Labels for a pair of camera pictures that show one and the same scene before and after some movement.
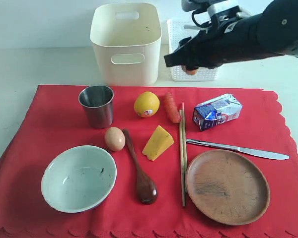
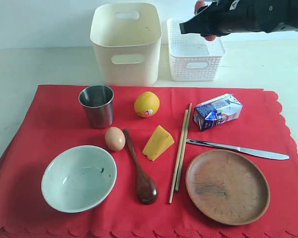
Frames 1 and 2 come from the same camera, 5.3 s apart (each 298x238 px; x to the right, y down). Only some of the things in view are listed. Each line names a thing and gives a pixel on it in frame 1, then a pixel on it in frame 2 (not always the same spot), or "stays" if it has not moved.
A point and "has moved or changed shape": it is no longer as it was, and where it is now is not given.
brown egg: (114, 139) stays
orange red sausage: (173, 112) has moved or changed shape
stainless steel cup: (98, 101) stays
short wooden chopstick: (184, 156) -> (183, 150)
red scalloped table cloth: (177, 161) stays
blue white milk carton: (216, 111) stays
